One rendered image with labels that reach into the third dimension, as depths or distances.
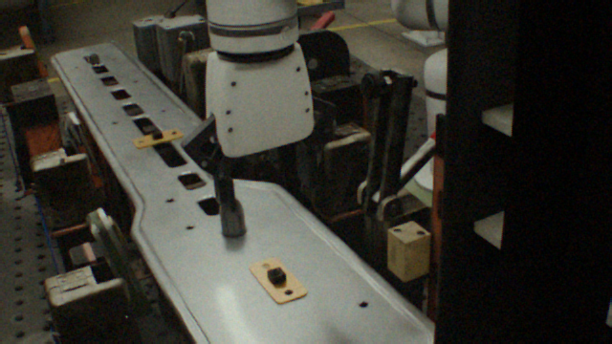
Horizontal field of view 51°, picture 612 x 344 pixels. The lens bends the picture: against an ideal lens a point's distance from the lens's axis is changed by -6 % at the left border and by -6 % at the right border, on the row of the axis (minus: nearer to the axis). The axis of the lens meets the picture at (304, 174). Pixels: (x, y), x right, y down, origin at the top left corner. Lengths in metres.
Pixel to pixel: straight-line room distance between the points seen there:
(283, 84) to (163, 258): 0.30
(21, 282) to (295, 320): 0.82
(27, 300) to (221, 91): 0.83
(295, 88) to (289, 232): 0.26
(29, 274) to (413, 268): 0.91
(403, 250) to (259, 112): 0.21
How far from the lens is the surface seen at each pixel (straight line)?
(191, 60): 1.29
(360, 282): 0.77
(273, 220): 0.89
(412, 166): 0.80
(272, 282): 0.77
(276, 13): 0.61
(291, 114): 0.66
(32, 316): 1.33
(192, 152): 0.66
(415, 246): 0.73
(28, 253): 1.52
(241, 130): 0.65
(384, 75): 0.75
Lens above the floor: 1.46
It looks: 28 degrees down
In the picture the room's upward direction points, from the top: 4 degrees counter-clockwise
